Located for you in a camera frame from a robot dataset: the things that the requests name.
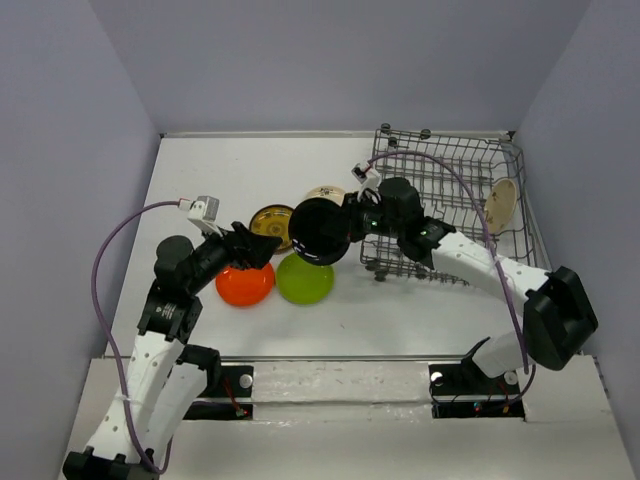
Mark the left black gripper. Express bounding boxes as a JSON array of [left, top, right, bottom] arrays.
[[187, 220, 282, 294]]

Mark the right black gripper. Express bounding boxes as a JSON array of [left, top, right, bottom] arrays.
[[322, 190, 404, 241]]

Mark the orange plate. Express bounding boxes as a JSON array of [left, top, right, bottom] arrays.
[[215, 263, 275, 307]]

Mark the black plate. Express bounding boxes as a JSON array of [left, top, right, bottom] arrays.
[[288, 198, 350, 266]]

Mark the cream floral plate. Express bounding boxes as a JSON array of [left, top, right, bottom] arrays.
[[484, 178, 518, 235]]

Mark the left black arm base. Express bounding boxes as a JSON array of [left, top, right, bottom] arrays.
[[184, 364, 254, 421]]

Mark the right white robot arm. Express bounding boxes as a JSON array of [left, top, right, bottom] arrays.
[[342, 178, 598, 392]]

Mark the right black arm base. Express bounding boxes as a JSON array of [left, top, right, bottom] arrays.
[[428, 338, 525, 419]]

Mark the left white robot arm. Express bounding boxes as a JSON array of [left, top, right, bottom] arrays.
[[62, 222, 281, 479]]

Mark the cream plate with dark spot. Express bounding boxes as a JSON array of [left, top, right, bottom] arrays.
[[304, 185, 346, 206]]

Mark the brown yellow patterned plate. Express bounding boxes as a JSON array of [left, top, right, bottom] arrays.
[[249, 204, 294, 254]]

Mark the green plate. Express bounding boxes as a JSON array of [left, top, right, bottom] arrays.
[[275, 253, 335, 305]]

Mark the white foam strip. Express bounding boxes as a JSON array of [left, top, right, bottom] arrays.
[[251, 361, 431, 404]]

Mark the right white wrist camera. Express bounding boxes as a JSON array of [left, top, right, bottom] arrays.
[[351, 161, 381, 201]]

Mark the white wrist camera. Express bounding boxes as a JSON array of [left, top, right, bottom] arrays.
[[351, 161, 381, 201], [178, 196, 220, 235]]

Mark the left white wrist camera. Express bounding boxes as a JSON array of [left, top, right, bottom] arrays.
[[178, 196, 220, 235]]

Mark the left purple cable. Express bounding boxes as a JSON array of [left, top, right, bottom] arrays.
[[93, 199, 174, 475]]

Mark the grey wire dish rack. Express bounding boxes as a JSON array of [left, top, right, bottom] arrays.
[[372, 123, 548, 268]]

